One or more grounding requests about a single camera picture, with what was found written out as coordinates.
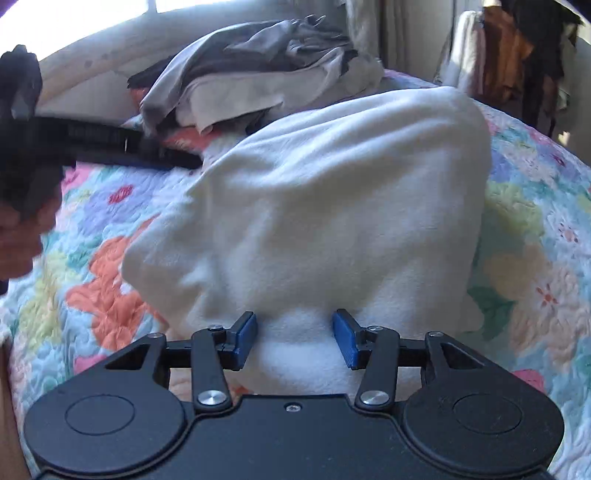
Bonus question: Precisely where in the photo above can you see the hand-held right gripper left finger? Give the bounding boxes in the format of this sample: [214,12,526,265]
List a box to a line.
[105,311,258,414]

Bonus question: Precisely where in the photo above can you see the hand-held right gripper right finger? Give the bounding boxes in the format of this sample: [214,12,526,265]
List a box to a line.
[332,308,488,409]

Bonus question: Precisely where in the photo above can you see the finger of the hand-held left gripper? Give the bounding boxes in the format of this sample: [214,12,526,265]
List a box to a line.
[33,115,204,172]

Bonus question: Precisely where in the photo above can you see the white zip fleece hoodie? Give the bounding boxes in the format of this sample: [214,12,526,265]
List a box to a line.
[122,87,492,398]

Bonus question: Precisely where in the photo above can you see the pile of grey clothes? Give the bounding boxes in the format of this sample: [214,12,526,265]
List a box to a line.
[127,16,385,139]

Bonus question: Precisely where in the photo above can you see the hanging clothes on rack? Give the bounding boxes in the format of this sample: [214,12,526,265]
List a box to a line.
[434,0,585,139]

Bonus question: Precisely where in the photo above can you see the person's left hand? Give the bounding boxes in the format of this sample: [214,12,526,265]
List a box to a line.
[0,200,57,282]

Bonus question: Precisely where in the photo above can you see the white bed headboard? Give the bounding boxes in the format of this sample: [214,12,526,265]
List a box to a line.
[36,0,352,121]

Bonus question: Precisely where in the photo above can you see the floral quilted bedspread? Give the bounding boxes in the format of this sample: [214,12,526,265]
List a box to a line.
[0,69,591,480]

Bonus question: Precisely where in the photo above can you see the window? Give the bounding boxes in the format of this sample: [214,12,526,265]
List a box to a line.
[148,0,236,14]

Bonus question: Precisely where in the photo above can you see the person's leg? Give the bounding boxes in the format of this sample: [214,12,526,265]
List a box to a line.
[0,344,34,480]

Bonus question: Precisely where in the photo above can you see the light curtain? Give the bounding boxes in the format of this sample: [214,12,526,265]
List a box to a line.
[344,0,386,70]

